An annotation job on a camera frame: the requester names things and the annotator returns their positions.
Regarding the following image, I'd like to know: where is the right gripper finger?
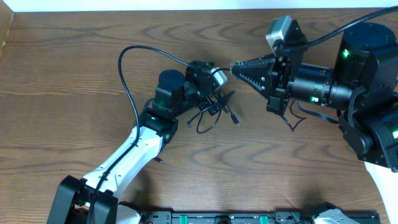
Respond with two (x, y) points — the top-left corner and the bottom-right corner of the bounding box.
(231, 55), (275, 68)
(231, 63), (273, 100)

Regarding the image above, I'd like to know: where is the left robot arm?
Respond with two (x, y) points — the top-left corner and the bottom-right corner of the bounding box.
(47, 61), (228, 223)

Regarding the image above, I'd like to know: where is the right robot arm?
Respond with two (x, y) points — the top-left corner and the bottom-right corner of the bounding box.
(231, 16), (397, 223)

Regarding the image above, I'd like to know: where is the cardboard side panel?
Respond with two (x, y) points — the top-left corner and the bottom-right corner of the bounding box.
(0, 0), (14, 55)

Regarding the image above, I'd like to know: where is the right camera black cable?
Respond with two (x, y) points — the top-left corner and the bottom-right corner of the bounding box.
(289, 5), (398, 50)

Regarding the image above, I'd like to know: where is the camera black cable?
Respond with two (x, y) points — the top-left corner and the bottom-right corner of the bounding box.
(289, 5), (398, 50)
(86, 45), (195, 224)

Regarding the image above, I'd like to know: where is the left camera black cable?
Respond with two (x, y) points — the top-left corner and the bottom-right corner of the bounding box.
(86, 45), (195, 224)

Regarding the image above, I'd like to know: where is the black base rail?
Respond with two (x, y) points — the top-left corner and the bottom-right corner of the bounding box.
(114, 202), (382, 224)

